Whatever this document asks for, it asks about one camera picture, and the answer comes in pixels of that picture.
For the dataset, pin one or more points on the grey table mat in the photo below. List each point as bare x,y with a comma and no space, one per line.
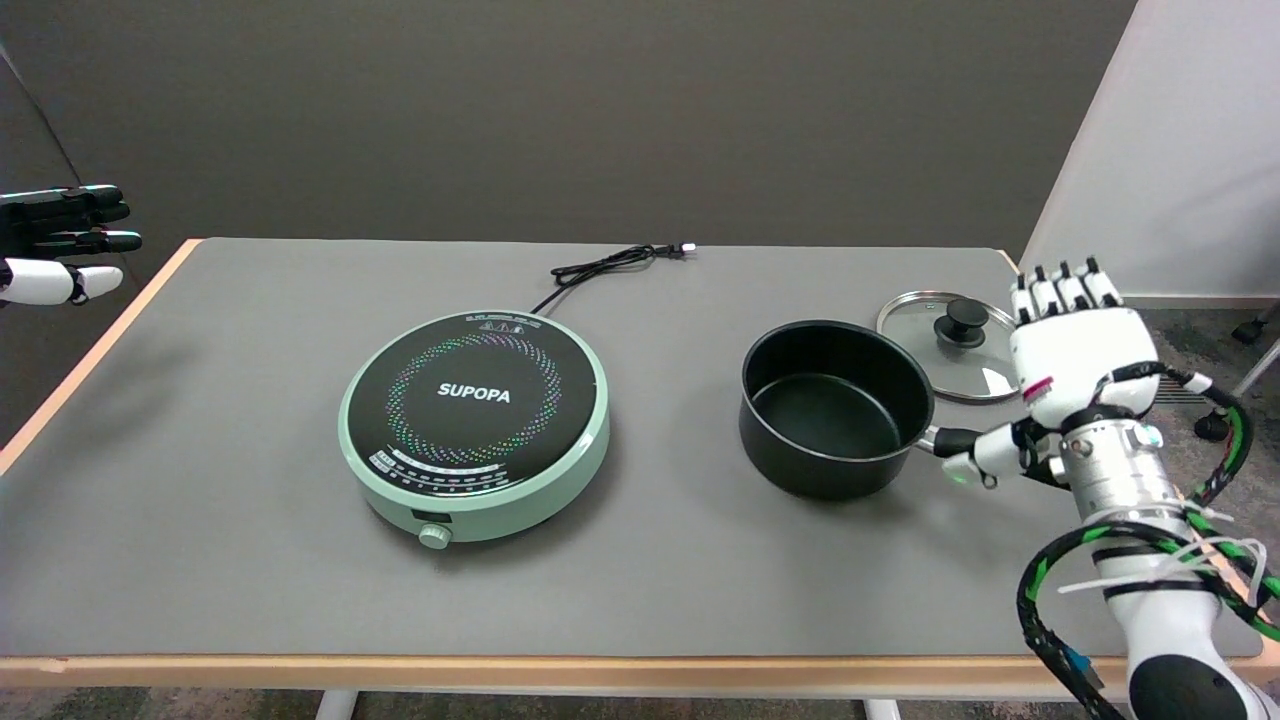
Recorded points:
560,470

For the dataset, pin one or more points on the glass pot lid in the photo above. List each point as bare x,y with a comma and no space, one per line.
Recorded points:
950,340

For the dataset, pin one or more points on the black chair caster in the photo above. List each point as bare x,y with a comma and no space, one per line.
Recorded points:
1250,328

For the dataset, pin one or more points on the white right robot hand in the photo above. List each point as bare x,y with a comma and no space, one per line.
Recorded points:
1060,375

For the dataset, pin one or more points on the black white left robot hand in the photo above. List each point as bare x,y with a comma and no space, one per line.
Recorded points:
60,240

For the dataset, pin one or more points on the white partition panel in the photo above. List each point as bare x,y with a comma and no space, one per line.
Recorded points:
1170,150

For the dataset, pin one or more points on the green SUPOPA induction cooktop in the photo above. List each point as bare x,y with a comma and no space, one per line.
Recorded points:
475,425

